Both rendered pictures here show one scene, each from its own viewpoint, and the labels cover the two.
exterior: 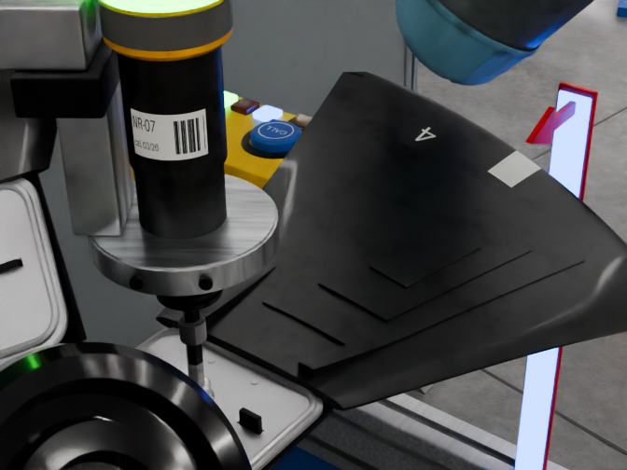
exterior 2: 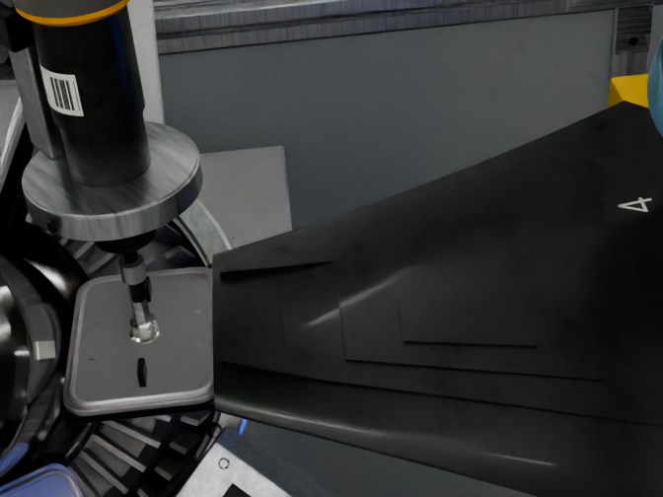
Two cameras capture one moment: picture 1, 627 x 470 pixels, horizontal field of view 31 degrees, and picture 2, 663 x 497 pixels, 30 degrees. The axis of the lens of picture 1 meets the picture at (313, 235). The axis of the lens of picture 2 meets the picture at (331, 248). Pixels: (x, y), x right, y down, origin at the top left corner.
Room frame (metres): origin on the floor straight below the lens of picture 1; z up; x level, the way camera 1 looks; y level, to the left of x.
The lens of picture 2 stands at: (0.16, -0.33, 1.53)
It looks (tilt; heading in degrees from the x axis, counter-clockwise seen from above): 37 degrees down; 51
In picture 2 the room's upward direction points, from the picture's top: 5 degrees counter-clockwise
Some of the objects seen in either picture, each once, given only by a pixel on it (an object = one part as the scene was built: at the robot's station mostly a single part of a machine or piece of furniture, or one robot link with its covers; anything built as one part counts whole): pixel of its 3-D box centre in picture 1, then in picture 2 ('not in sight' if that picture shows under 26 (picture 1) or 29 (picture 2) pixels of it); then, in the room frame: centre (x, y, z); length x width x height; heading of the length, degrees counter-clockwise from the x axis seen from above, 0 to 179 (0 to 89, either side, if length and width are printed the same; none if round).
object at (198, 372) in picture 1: (193, 344); (135, 283); (0.36, 0.05, 1.21); 0.01 x 0.01 x 0.05
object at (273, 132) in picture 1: (276, 138); not in sight; (0.79, 0.03, 1.08); 0.04 x 0.04 x 0.02
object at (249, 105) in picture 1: (244, 106); not in sight; (0.85, 0.06, 1.08); 0.02 x 0.02 x 0.01; 53
